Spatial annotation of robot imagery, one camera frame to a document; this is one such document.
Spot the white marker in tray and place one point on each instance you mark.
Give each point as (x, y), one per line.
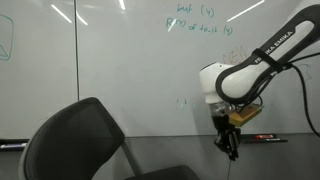
(11, 145)

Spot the red whiteboard marker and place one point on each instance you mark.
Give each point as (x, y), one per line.
(264, 136)

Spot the large wall whiteboard panel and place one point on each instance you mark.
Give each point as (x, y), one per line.
(133, 73)

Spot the whiteboard panel with green drawing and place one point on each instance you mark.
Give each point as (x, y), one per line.
(36, 76)

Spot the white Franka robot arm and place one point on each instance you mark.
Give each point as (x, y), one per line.
(253, 73)

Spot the black mesh office chair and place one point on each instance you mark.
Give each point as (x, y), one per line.
(73, 140)

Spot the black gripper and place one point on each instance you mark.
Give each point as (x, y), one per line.
(221, 123)

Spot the black tray with marker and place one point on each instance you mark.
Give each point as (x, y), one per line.
(10, 144)

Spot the green whiteboard marker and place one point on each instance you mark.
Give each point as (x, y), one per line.
(276, 140)

